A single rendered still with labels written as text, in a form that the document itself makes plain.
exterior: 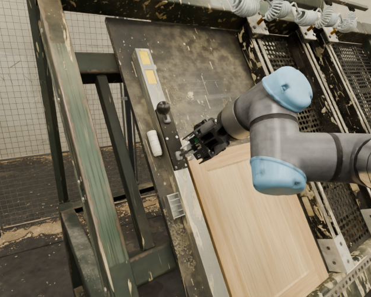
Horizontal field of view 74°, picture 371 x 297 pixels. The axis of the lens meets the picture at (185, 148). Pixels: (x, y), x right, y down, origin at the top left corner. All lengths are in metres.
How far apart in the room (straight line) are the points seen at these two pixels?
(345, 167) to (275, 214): 0.61
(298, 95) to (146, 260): 0.58
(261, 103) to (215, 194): 0.47
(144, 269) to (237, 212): 0.34
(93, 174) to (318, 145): 0.50
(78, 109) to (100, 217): 0.28
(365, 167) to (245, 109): 0.19
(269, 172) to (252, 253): 0.56
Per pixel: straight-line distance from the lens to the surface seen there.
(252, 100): 0.43
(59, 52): 0.79
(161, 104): 0.66
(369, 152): 0.38
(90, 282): 1.23
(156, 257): 0.78
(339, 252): 1.15
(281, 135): 0.38
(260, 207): 0.94
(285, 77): 0.41
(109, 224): 0.65
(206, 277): 0.77
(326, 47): 1.71
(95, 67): 0.89
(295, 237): 1.05
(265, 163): 0.37
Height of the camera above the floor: 1.64
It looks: 18 degrees down
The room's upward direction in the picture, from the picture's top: straight up
